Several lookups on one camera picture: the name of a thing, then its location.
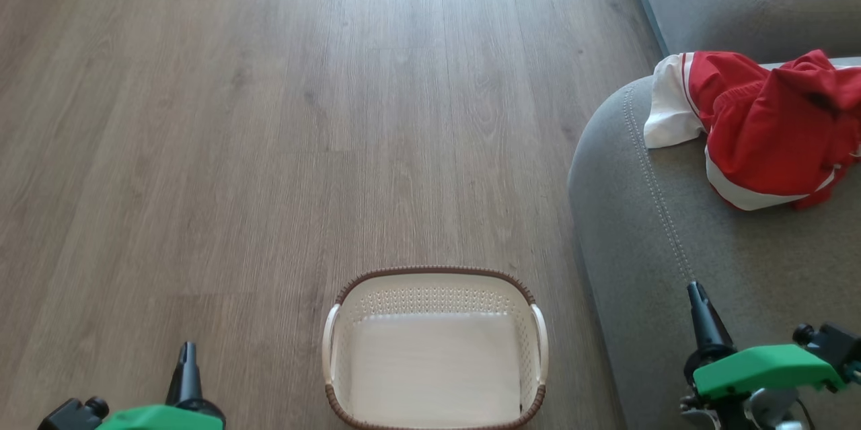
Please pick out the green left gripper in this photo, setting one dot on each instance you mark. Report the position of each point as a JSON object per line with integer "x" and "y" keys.
{"x": 161, "y": 418}

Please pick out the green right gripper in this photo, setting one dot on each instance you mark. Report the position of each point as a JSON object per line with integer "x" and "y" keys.
{"x": 767, "y": 368}

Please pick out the red white striped shorts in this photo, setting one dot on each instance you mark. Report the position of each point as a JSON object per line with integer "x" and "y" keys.
{"x": 767, "y": 140}

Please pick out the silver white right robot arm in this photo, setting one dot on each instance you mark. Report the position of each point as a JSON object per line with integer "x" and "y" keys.
{"x": 763, "y": 411}

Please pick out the white laundry basket brown rim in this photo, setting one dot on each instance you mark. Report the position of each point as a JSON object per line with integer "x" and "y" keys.
{"x": 430, "y": 363}

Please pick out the grey fabric sofa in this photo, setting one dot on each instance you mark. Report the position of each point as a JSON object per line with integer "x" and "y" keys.
{"x": 672, "y": 248}

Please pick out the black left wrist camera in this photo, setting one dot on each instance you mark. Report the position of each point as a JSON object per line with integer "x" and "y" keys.
{"x": 70, "y": 416}

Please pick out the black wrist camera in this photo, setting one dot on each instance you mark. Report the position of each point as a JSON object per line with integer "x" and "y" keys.
{"x": 70, "y": 416}
{"x": 837, "y": 346}

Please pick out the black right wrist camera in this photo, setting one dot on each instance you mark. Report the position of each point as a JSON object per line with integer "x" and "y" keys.
{"x": 837, "y": 346}

